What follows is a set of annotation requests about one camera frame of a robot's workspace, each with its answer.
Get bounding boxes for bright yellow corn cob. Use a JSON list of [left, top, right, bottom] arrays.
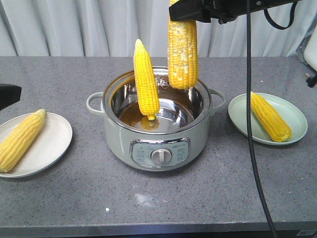
[[134, 39, 159, 121]]

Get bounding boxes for pale yellow corn cob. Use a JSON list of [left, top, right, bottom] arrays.
[[0, 109, 46, 173]]

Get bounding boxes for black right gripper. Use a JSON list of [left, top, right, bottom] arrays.
[[169, 0, 297, 24]]

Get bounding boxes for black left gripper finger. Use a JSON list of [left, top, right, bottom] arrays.
[[0, 83, 21, 110]]

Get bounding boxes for black cable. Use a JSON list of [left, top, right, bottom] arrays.
[[246, 0, 279, 238]]

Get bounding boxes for yellow corn cob white patches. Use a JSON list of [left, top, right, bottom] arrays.
[[168, 13, 199, 90]]

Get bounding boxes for deep yellow corn cob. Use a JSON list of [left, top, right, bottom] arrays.
[[251, 92, 292, 142]]

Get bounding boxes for white pleated curtain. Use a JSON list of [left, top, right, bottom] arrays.
[[0, 0, 317, 57]]

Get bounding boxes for light green round plate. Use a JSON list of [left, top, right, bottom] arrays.
[[228, 93, 308, 146]]

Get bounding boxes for white rice cooker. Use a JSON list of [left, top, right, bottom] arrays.
[[297, 29, 317, 88]]

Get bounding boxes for pale green electric cooking pot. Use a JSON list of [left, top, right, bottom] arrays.
[[86, 66, 225, 172]]

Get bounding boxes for white round plate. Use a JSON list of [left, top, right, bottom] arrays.
[[0, 113, 73, 178]]

